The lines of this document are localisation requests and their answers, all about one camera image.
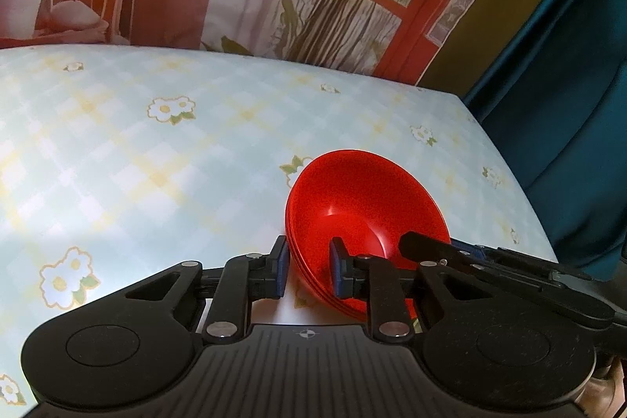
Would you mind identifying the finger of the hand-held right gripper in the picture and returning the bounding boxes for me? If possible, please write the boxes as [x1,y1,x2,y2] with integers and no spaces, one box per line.
[451,239,498,260]
[398,231,495,274]

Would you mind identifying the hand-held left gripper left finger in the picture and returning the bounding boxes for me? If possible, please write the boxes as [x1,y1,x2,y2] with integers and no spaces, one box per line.
[125,234,291,345]

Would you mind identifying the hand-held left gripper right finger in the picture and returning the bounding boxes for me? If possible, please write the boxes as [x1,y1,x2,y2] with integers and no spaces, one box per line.
[329,236,473,345]

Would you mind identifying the floral plaid tablecloth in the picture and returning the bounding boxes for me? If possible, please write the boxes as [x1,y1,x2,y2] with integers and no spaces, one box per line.
[0,44,562,408]

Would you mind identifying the teal curtain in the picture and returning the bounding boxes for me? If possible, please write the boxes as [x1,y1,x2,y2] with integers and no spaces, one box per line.
[463,0,627,282]

